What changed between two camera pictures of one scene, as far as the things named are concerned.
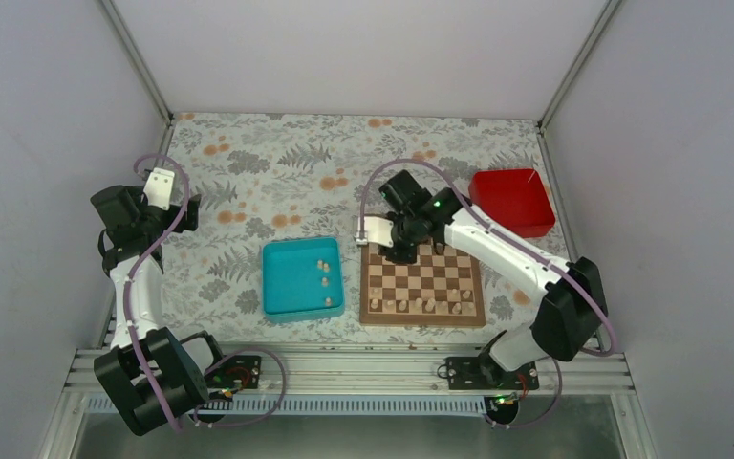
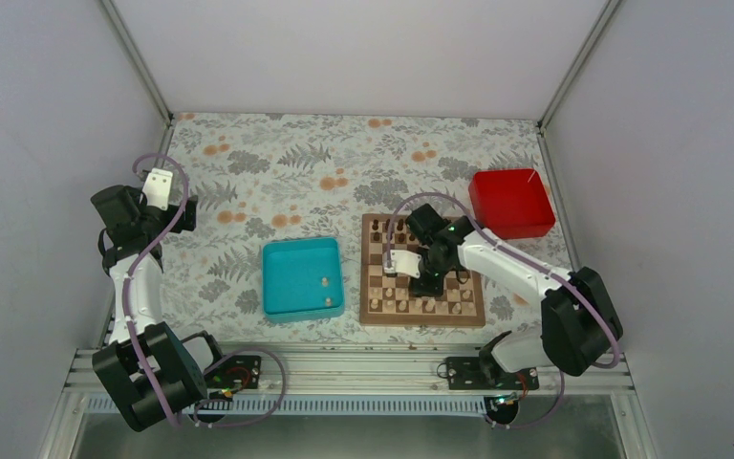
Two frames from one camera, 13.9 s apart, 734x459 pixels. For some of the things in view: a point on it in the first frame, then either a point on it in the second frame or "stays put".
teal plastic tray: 302,279 stays put
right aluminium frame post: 604,19 stays put
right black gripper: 405,257 → 435,289
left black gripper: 191,222 stays put
